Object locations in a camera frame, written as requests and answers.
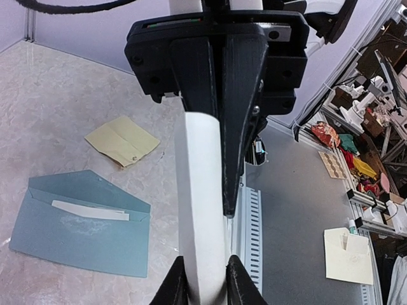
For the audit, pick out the folded yellow paper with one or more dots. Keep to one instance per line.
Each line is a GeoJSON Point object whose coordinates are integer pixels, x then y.
{"type": "Point", "coordinates": [123, 141]}

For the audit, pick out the cream envelope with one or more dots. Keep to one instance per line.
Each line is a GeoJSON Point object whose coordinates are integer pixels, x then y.
{"type": "Point", "coordinates": [347, 256]}

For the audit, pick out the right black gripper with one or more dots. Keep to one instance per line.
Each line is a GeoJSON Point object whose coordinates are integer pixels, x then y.
{"type": "Point", "coordinates": [223, 63]}

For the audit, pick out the brown sticker sheet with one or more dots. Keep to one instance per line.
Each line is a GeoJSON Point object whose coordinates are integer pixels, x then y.
{"type": "Point", "coordinates": [332, 165]}

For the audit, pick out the blue envelope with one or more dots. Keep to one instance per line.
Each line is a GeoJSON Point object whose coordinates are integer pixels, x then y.
{"type": "Point", "coordinates": [81, 220]}

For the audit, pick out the left aluminium corner post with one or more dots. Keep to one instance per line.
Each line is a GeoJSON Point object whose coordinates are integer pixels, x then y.
{"type": "Point", "coordinates": [30, 25]}

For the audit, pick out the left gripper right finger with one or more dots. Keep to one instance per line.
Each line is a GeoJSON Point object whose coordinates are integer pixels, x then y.
{"type": "Point", "coordinates": [241, 290]}

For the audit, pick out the lined letter paper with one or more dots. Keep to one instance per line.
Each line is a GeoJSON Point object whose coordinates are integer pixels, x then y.
{"type": "Point", "coordinates": [200, 207]}

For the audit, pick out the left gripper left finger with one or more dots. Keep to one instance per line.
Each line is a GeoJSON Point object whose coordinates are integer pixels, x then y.
{"type": "Point", "coordinates": [174, 288]}

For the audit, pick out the white slotted cable duct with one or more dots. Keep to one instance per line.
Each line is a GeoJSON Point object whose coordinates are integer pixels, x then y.
{"type": "Point", "coordinates": [247, 234]}

